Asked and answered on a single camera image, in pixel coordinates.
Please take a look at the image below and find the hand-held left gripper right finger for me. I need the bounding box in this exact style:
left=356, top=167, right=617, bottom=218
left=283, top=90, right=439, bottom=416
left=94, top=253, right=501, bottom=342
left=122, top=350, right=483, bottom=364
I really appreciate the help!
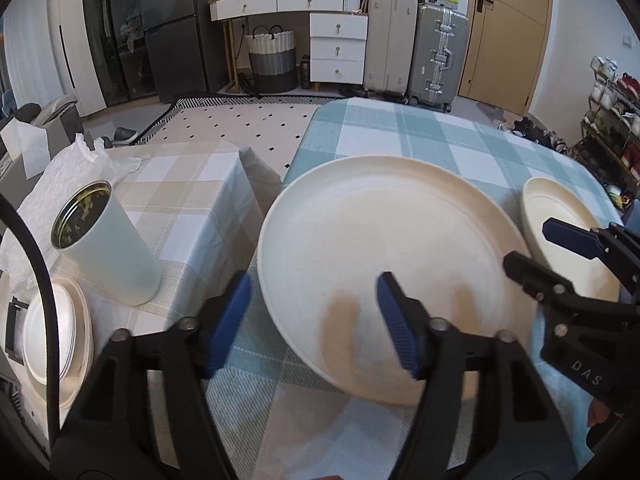
left=376, top=271, right=591, bottom=480

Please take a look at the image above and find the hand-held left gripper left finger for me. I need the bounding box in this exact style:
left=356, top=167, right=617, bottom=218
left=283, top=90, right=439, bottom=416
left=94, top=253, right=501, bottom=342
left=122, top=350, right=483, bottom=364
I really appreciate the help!
left=50, top=270, right=253, bottom=480

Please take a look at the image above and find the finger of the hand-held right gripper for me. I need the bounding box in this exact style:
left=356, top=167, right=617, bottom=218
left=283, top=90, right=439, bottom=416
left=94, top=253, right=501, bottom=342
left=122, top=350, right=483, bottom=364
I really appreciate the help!
left=502, top=251, right=626, bottom=312
left=542, top=217, right=640, bottom=306

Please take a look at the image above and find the small cream plate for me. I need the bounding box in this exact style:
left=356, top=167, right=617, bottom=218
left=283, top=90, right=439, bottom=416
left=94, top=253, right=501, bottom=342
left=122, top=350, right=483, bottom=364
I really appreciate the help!
left=520, top=176, right=623, bottom=303

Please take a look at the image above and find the large cream plate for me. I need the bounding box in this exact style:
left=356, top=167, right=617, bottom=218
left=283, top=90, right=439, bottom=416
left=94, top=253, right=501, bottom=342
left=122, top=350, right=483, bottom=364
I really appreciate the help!
left=256, top=156, right=537, bottom=408

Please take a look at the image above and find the pile of loose shoes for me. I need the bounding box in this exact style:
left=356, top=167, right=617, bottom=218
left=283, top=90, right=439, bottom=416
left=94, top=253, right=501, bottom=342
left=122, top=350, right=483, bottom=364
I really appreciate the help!
left=510, top=117, right=568, bottom=153

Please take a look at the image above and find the shoe rack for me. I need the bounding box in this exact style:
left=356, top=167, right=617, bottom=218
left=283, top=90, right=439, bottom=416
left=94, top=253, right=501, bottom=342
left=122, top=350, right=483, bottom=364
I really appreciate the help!
left=575, top=55, right=640, bottom=201

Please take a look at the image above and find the white cylindrical tin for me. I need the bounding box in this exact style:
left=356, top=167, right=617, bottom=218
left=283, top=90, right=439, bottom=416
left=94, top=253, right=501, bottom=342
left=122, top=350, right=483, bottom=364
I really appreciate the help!
left=50, top=181, right=162, bottom=306

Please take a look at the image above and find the beige plaid tablecloth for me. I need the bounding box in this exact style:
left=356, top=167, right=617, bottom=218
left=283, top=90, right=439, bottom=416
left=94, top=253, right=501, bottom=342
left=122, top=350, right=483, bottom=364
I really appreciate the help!
left=10, top=140, right=281, bottom=431

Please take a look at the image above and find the cream plate with wide rim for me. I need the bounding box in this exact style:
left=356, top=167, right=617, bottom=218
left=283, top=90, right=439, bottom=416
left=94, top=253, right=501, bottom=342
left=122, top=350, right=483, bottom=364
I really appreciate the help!
left=30, top=275, right=95, bottom=411

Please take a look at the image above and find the white plate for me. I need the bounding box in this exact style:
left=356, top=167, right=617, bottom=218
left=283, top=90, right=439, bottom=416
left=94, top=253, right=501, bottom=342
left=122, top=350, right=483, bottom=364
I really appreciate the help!
left=22, top=282, right=76, bottom=386

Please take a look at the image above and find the patterned floor rug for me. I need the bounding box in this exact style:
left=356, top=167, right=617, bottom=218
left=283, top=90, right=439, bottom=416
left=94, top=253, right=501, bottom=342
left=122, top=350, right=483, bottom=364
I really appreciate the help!
left=82, top=95, right=351, bottom=171

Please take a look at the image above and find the wooden door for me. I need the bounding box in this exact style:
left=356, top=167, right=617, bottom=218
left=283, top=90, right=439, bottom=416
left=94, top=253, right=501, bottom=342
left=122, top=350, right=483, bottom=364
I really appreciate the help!
left=457, top=0, right=553, bottom=116

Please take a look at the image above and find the bubble wrap sheet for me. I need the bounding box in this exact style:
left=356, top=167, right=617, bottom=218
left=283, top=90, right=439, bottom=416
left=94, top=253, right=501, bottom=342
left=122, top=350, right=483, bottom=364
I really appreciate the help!
left=0, top=135, right=143, bottom=291

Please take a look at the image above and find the silver suitcase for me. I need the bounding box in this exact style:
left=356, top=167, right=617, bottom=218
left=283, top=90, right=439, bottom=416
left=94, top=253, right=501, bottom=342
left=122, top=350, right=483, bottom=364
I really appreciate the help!
left=407, top=1, right=471, bottom=113

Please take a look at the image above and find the white paper bag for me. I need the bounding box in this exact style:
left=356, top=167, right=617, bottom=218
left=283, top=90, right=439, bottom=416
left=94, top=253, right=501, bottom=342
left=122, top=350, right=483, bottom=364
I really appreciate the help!
left=0, top=119, right=51, bottom=181

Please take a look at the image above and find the beige suitcase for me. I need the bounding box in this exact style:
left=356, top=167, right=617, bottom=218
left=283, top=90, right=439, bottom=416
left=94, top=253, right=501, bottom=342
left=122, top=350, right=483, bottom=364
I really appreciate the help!
left=361, top=0, right=418, bottom=101

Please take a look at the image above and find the woven laundry basket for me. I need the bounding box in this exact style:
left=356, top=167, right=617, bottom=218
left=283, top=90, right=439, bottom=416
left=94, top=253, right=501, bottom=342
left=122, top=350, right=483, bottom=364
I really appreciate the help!
left=247, top=25, right=298, bottom=93

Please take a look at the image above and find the grey armchair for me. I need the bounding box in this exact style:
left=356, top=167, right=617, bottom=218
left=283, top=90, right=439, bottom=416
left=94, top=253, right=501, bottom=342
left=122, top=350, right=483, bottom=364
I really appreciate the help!
left=0, top=92, right=83, bottom=161

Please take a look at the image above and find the white drawer unit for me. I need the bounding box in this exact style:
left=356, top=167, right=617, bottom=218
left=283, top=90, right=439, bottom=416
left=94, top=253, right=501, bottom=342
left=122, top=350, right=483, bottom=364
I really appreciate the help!
left=309, top=11, right=369, bottom=86

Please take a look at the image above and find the dark refrigerator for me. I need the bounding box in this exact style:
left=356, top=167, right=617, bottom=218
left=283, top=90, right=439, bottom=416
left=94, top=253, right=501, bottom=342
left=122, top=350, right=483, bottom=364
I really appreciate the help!
left=137, top=0, right=231, bottom=103

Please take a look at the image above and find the dark glass cabinet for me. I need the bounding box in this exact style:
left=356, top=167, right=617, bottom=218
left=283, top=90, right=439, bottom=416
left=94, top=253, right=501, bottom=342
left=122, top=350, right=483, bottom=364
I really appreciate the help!
left=80, top=0, right=156, bottom=106

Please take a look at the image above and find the white curved desk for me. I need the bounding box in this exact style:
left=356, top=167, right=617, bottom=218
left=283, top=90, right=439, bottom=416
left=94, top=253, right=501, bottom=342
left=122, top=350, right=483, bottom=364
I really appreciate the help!
left=209, top=0, right=368, bottom=96

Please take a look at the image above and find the black cable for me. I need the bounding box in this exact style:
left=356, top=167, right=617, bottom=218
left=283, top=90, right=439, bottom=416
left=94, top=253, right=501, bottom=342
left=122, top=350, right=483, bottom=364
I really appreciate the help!
left=0, top=192, right=63, bottom=441

